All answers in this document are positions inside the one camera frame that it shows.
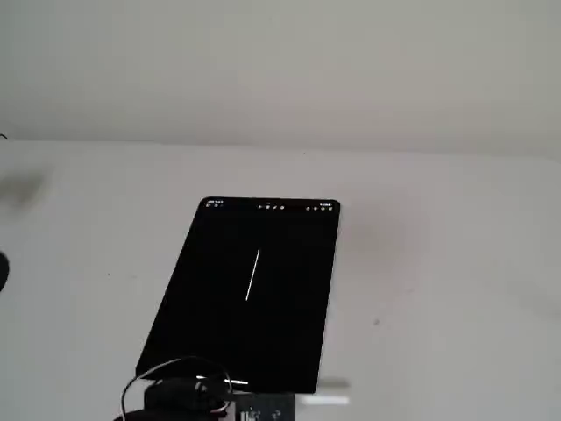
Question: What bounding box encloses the white apple pencil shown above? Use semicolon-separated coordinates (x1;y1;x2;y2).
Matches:
296;394;351;405

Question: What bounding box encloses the black screen silver ipad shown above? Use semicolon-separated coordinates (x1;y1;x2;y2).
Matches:
134;196;342;395

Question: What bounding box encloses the black camera cable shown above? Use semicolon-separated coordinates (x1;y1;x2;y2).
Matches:
120;355;233;421

